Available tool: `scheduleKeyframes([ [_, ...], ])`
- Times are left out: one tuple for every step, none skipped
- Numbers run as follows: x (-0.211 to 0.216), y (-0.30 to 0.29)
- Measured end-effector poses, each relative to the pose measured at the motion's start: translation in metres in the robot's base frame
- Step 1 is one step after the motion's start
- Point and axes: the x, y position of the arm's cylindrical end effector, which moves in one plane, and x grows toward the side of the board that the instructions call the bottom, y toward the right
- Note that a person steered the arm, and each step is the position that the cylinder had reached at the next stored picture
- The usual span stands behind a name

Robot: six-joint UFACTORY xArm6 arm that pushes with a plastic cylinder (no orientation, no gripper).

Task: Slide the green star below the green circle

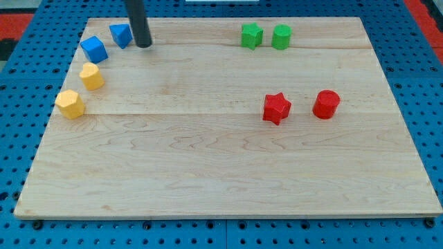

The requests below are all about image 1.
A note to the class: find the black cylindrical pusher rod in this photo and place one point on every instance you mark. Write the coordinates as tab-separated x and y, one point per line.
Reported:
138	22

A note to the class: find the green star block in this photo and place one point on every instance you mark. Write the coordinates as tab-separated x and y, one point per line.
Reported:
251	35

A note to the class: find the red star block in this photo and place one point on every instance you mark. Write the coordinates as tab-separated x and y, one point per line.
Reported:
276	108

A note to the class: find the blue triangle block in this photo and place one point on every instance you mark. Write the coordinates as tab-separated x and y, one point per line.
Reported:
121	34

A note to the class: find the blue cube block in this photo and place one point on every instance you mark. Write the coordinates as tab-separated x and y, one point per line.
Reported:
94	49

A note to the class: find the yellow heart block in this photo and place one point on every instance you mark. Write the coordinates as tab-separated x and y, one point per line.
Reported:
91	76

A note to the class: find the yellow hexagon block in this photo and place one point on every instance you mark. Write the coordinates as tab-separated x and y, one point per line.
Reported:
70	104

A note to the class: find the green cylinder block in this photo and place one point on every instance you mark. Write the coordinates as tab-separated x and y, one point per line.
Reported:
281	37

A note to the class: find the wooden board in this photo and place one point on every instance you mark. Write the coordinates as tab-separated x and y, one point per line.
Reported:
177	132

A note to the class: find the red cylinder block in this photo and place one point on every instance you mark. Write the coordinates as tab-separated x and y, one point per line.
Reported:
326	104

